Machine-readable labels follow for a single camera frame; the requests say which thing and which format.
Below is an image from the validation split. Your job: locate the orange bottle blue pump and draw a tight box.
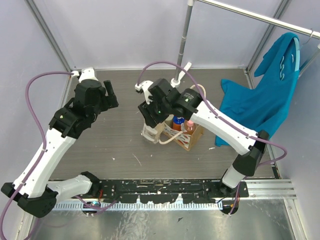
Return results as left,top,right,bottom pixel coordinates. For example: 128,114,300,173
172,116,185,132

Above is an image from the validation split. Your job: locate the clear yellowish soap bottle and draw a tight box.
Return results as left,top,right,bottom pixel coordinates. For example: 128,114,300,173
141,123,164,144

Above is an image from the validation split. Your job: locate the white rack base foot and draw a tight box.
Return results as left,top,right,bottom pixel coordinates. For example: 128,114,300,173
170,62,192,88

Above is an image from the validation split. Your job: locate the light blue clothes hanger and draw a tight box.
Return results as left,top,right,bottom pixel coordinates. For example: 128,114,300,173
291,36,301,72

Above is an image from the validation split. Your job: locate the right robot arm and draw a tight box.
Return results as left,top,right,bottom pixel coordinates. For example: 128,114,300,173
135,78,269,197

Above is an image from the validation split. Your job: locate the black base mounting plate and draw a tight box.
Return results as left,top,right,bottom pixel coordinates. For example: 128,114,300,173
80,178,236,204

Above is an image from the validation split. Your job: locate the white slotted cable duct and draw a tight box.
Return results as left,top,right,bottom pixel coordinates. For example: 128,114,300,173
53,200,223,211

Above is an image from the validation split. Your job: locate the metal clothes rack pole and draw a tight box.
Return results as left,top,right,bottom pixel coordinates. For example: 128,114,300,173
171,0,195,87

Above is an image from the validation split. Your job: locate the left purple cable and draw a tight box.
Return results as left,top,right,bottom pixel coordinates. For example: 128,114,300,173
0,70,118,236

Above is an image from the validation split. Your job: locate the teal blue t-shirt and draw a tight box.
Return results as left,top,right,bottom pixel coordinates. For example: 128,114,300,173
219,32,300,137

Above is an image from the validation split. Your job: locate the horizontal metal rack bar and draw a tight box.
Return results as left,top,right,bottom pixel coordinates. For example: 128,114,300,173
199,0,320,40

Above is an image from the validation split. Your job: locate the pink cap peach bottle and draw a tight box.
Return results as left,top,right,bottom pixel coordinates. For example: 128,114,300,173
184,120,196,135

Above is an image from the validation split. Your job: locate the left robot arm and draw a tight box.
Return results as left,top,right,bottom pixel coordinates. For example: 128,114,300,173
1,79,119,218

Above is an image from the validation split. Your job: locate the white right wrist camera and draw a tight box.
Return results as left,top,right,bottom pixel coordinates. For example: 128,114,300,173
134,80,154,105

